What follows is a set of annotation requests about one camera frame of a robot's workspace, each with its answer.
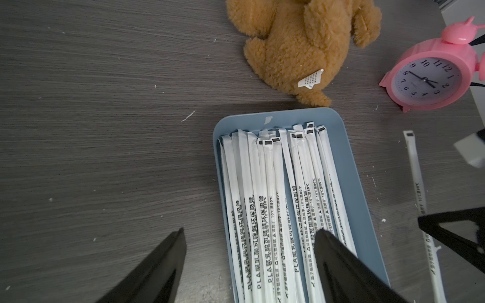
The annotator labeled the brown teddy bear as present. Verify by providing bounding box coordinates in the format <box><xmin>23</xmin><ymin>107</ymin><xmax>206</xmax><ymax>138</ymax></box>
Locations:
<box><xmin>226</xmin><ymin>0</ymin><xmax>382</xmax><ymax>107</ymax></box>

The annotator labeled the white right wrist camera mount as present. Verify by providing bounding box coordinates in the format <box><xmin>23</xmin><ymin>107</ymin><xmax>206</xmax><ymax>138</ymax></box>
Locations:
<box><xmin>453</xmin><ymin>129</ymin><xmax>485</xmax><ymax>169</ymax></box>

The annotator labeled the blue plastic storage tray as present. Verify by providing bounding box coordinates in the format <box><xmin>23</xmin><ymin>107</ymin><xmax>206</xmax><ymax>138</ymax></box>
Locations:
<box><xmin>212</xmin><ymin>107</ymin><xmax>390</xmax><ymax>284</ymax></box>

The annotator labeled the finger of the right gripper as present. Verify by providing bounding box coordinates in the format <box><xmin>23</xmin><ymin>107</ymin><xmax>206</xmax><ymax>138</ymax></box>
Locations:
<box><xmin>418</xmin><ymin>207</ymin><xmax>484</xmax><ymax>273</ymax></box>

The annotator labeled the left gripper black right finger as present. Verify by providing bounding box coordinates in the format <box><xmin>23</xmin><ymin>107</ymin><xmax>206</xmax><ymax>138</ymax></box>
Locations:
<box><xmin>314</xmin><ymin>229</ymin><xmax>406</xmax><ymax>302</ymax></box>

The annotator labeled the pile straw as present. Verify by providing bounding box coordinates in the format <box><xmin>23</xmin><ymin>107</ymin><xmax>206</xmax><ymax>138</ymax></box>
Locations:
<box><xmin>403</xmin><ymin>130</ymin><xmax>447</xmax><ymax>302</ymax></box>

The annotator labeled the pink alarm clock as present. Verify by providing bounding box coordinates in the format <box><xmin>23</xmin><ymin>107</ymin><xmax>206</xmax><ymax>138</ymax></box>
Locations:
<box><xmin>379</xmin><ymin>16</ymin><xmax>484</xmax><ymax>112</ymax></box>

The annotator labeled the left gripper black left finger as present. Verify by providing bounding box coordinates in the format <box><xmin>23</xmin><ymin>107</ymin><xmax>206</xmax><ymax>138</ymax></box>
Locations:
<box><xmin>98</xmin><ymin>228</ymin><xmax>187</xmax><ymax>302</ymax></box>

